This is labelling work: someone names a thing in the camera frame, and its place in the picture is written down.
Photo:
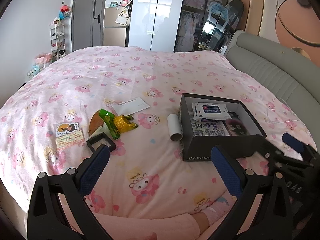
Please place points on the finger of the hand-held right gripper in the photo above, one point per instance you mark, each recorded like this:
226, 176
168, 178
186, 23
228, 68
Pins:
292, 142
268, 147

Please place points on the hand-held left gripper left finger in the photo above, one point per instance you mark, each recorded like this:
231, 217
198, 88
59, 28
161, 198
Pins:
96, 165

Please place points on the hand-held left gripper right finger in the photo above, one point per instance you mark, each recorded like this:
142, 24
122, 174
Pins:
225, 170

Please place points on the black cardboard box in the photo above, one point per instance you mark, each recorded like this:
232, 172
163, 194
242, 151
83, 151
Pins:
200, 152

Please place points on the pink printed card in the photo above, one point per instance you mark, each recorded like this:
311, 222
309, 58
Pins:
71, 143

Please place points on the cartoon character sticker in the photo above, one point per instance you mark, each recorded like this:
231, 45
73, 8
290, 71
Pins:
67, 129

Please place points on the green corn snack packet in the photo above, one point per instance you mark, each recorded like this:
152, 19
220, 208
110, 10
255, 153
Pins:
121, 123

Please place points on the cardboard tube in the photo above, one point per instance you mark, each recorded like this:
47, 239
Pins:
175, 127

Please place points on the white envelope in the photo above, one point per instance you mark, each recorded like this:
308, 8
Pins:
130, 106

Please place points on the black square display case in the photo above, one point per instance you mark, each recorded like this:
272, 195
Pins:
100, 143

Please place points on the pale folded paper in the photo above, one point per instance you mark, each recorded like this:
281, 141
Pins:
98, 131

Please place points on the dark disc-patterned booklet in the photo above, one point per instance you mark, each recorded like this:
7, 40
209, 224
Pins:
237, 126

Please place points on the brown wooden comb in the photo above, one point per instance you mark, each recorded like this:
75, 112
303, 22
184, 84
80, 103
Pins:
96, 123

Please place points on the black handwritten card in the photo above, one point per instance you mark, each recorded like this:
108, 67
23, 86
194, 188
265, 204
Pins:
210, 128

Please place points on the person's pink sock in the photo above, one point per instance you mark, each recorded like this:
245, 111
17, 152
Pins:
209, 212

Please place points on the white wet wipes pack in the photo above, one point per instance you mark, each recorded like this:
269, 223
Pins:
212, 112

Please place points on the grey padded bed headboard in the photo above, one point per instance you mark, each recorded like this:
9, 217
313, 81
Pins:
262, 62

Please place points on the pink cartoon printed blanket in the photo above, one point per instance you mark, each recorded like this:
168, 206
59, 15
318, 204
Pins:
150, 67

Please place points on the teal boxes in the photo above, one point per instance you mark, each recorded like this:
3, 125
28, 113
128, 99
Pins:
36, 70

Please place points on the white shelf rack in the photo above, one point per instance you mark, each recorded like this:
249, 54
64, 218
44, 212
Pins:
58, 42

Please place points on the beige cabinet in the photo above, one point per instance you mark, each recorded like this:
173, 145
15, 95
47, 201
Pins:
115, 32

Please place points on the black skateboard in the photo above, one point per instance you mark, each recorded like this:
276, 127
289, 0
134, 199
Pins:
235, 12

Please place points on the dark glass cabinet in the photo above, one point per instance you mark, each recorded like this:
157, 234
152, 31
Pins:
192, 22

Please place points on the grey door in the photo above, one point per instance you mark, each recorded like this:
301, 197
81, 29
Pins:
85, 17

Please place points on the white hanging bag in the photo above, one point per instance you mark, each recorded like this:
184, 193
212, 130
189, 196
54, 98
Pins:
122, 18

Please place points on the glossy white wardrobe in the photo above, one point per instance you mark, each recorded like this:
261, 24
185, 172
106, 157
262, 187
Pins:
155, 15

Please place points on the grey wall disc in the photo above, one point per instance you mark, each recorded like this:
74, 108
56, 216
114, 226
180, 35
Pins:
303, 1

